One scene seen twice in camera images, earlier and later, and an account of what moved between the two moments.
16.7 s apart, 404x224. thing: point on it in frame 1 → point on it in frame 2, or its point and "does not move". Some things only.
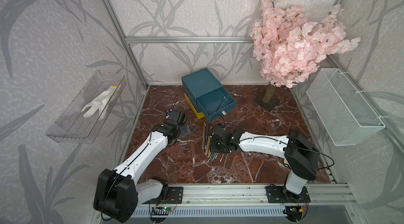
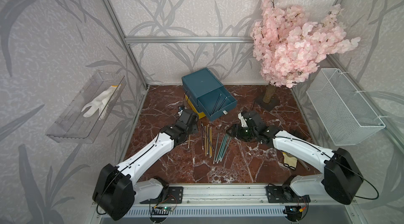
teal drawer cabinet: (199, 83) does not move
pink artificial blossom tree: (289, 45) does not move
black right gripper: (211, 145) → (235, 131)
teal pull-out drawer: (215, 103) does not move
